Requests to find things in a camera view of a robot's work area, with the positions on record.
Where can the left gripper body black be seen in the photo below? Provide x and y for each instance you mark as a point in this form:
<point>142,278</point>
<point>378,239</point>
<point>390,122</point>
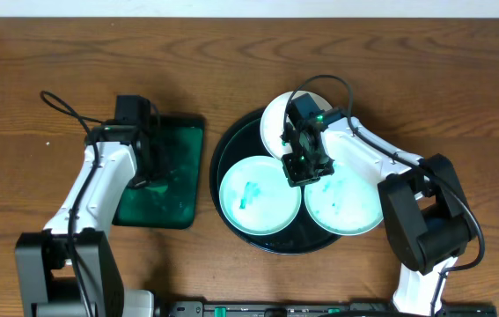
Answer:
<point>153,160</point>

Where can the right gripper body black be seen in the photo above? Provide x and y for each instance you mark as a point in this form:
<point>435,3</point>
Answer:
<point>306,166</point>

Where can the white plate back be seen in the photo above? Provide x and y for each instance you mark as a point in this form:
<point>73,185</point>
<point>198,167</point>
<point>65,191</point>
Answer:
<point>271,128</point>

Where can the white plate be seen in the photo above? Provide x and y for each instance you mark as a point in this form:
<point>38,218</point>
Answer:
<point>271,128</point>
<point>344,203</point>
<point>255,196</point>

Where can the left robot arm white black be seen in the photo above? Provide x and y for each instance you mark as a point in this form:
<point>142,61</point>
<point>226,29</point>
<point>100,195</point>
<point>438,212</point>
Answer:
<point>68,268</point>

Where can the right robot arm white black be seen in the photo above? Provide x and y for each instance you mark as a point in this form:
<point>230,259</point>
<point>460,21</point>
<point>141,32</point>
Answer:
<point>428,222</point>

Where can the black rectangular soapy water tray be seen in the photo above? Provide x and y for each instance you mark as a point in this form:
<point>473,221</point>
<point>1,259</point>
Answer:
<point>168,201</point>

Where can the round black tray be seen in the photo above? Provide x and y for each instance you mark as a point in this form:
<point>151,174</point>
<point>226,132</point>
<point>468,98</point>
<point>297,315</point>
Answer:
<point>243,140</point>

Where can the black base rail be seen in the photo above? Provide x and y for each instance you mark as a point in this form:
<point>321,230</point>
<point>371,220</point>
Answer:
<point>199,309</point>

